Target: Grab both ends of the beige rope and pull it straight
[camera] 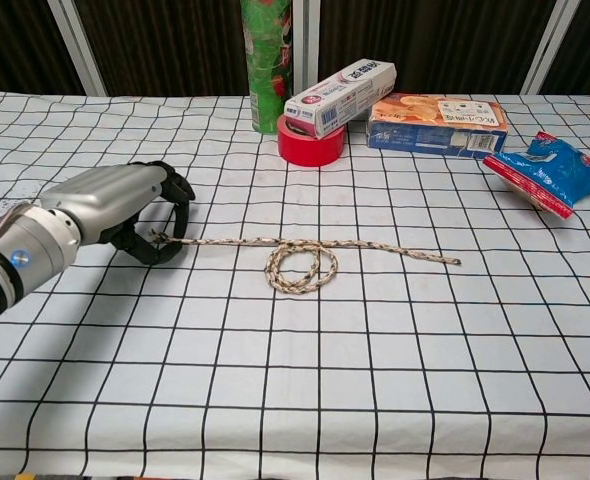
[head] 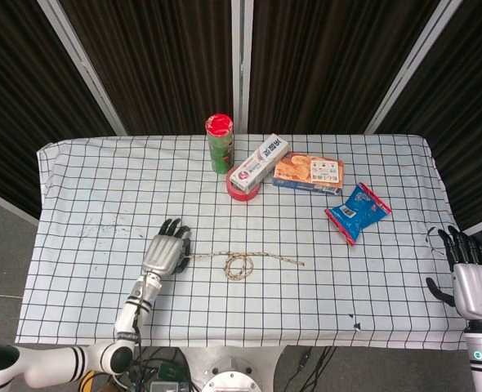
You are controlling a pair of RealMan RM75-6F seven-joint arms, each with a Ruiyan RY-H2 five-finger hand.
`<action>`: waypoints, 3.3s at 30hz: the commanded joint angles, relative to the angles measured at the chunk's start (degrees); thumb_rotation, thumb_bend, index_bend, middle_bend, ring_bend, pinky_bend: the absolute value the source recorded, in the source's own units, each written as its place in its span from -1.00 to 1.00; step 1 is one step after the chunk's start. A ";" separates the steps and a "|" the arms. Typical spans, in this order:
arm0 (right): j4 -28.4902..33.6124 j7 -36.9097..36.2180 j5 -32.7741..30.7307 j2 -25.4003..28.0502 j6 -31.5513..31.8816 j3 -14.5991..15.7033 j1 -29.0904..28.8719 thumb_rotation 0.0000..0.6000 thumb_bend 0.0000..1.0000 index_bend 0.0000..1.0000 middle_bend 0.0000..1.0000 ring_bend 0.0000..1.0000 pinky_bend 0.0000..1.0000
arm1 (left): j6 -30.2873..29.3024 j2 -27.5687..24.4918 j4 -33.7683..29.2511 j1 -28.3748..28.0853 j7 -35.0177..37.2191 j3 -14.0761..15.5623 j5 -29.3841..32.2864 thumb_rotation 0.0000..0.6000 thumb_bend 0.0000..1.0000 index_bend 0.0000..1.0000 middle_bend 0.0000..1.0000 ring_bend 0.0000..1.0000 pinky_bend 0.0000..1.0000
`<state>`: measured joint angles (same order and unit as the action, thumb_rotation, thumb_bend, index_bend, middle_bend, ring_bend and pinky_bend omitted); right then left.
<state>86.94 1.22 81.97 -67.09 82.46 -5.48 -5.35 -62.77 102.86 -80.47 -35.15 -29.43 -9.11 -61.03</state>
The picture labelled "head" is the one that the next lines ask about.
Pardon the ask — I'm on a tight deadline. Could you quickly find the green chip can red lid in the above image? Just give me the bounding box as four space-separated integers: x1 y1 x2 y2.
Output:
205 114 236 176

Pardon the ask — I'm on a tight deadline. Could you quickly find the green circuit board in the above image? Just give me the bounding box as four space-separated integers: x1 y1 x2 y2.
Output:
157 362 185 383

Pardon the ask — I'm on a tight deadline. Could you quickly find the black cable with connector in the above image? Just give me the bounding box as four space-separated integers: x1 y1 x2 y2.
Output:
293 346 338 392

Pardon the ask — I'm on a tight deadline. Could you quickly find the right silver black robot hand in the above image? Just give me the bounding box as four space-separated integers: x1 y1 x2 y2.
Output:
425 225 482 322

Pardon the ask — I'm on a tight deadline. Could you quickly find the orange and blue biscuit box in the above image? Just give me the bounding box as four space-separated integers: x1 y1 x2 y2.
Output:
272 151 346 196

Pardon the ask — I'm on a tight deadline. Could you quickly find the tangled black cable bundle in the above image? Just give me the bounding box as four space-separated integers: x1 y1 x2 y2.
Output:
89 345 194 392

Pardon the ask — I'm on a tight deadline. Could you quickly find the beige speckled braided rope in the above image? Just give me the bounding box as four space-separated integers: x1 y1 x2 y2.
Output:
185 250 306 282

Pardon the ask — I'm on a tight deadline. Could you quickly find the white black-grid tablecloth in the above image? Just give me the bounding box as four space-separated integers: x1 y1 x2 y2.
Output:
14 133 482 352

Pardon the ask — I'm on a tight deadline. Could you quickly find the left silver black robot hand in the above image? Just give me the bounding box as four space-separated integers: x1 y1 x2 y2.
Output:
142 218 193 281

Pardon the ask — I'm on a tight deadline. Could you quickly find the white toothpaste box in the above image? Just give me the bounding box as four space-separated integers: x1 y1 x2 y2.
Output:
229 133 290 194

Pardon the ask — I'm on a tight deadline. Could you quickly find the blue snack bag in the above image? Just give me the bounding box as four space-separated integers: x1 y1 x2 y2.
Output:
324 181 392 247

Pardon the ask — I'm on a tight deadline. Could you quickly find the red tape roll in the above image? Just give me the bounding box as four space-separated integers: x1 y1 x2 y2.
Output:
225 165 262 203

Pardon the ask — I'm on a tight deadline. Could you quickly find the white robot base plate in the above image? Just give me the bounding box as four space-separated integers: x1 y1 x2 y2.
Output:
182 346 292 392

